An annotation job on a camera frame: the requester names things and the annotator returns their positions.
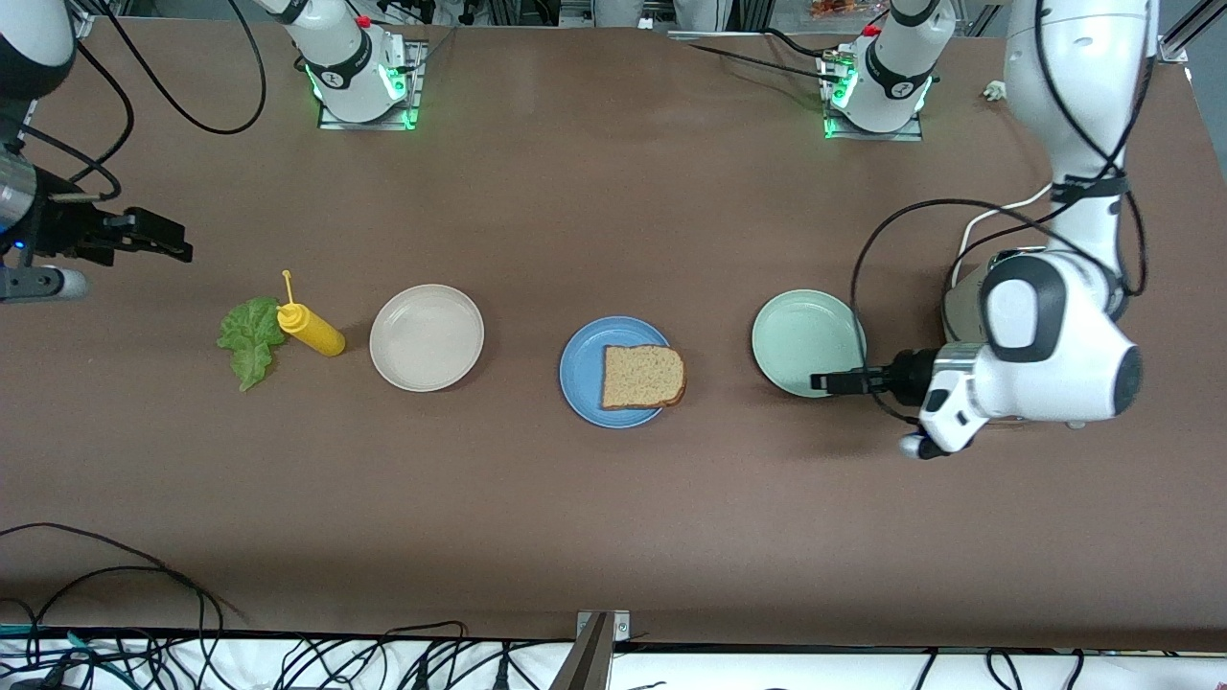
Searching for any green lettuce leaf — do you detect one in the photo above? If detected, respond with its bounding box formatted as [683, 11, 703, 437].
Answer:
[217, 296, 287, 393]

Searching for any yellow squeeze bottle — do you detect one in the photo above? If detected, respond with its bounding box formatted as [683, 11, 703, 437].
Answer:
[276, 269, 347, 358]

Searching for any light brown bread slice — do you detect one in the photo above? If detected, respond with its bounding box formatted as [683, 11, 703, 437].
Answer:
[600, 345, 687, 411]

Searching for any green round plate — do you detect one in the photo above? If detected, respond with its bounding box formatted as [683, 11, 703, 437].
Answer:
[751, 288, 868, 399]

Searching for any beige round plate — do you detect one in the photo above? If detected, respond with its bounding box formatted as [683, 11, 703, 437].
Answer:
[369, 284, 486, 394]

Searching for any blue round plate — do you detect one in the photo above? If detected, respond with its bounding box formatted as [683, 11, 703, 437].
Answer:
[559, 315, 678, 429]

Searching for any beige chrome toaster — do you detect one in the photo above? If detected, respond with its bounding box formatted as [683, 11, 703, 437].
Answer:
[941, 247, 1089, 430]

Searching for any person in light clothes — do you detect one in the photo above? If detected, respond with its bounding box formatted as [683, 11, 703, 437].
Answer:
[592, 0, 737, 30]

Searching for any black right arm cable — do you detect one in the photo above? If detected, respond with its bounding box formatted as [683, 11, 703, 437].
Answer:
[19, 0, 267, 197]

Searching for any aluminium frame profile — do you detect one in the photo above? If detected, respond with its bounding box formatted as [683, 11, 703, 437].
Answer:
[67, 0, 130, 39]
[1155, 0, 1227, 66]

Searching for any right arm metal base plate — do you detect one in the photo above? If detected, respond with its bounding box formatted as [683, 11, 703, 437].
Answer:
[318, 40, 423, 130]

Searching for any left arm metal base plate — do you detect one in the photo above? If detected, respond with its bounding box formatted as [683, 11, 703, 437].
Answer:
[820, 53, 926, 143]

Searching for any white toaster power cord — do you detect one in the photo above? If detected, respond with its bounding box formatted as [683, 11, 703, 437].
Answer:
[952, 80, 1055, 288]

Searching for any long black floor cable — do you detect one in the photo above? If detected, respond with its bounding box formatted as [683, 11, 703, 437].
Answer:
[0, 522, 245, 629]

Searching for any looped black floor cable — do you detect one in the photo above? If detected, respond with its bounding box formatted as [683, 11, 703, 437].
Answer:
[0, 565, 226, 638]

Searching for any thin black base cable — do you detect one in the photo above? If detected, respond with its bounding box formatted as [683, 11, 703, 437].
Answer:
[686, 27, 849, 85]

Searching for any metal table edge bracket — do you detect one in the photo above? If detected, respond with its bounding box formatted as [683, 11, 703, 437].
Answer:
[548, 610, 632, 690]

